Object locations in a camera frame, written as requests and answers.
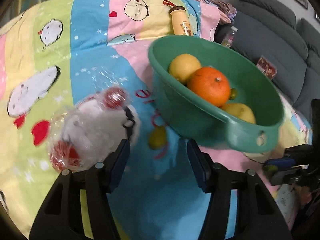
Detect red fruit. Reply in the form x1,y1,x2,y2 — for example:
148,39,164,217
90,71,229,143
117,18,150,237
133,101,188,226
49,140,80,172
102,86,127,109

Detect small green fruit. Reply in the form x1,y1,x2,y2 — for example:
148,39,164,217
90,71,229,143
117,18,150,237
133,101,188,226
263,165,278,180
229,88,238,100
148,126,167,150

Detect green plastic bowl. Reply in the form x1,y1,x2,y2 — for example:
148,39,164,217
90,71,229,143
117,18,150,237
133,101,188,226
148,35,284,153

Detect yellow lemon near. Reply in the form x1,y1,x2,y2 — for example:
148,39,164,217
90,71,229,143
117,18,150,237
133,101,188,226
221,103,256,124

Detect yellow lemon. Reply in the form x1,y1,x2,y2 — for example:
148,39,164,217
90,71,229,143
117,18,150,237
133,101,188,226
221,103,256,124
168,54,202,85

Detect orange tangerine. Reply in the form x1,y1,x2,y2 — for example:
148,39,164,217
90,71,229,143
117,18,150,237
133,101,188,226
187,66,231,107

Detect red patterned box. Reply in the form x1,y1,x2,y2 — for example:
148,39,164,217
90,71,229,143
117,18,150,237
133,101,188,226
256,56,277,80

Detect yellow lemon far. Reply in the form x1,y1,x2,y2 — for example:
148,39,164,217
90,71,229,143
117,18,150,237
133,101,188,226
168,54,202,85

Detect clear plastic bottle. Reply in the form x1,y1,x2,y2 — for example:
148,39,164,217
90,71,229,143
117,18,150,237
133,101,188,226
221,26,238,48

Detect colourful cartoon blanket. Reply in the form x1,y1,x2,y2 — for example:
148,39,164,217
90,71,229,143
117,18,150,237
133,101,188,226
0,0,313,240

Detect grey sofa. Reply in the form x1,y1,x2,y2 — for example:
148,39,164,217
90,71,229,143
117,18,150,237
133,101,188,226
215,0,319,121

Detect beige bear bottle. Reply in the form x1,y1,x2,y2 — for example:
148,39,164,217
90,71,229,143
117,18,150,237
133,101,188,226
163,0,193,36

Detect pile of folded clothes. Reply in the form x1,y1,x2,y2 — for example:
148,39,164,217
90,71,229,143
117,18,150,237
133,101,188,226
195,0,238,25

